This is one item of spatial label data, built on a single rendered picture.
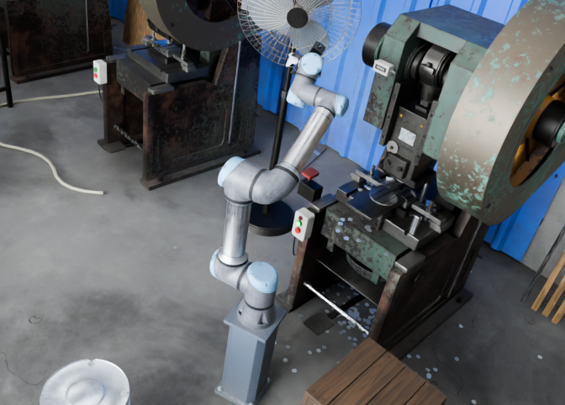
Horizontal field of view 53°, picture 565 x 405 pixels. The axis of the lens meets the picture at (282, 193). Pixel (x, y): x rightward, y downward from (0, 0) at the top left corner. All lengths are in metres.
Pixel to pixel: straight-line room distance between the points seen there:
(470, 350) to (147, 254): 1.74
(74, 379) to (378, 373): 1.12
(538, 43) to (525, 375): 1.78
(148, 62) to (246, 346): 1.95
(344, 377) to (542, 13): 1.43
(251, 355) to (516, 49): 1.43
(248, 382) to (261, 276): 0.52
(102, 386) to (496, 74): 1.65
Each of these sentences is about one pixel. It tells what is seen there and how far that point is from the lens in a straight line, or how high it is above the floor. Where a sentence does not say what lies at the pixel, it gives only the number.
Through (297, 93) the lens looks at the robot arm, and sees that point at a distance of 2.05.
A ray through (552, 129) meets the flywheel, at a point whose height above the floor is 1.34.
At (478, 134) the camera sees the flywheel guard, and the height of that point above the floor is 1.37.
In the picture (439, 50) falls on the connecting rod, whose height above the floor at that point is 1.42.
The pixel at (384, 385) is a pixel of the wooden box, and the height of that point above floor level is 0.35.
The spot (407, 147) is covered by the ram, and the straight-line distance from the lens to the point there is 2.38.
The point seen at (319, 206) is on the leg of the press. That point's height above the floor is 0.64.
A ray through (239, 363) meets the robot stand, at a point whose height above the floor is 0.24.
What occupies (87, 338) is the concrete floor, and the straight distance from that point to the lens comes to 2.79.
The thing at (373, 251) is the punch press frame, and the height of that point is 0.59.
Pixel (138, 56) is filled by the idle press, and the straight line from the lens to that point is 3.69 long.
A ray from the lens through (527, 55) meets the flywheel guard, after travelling 1.84.
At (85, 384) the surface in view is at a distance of 2.20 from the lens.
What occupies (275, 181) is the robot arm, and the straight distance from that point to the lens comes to 1.85.
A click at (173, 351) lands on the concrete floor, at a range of 2.72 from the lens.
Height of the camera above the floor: 2.10
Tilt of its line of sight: 34 degrees down
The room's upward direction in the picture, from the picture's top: 10 degrees clockwise
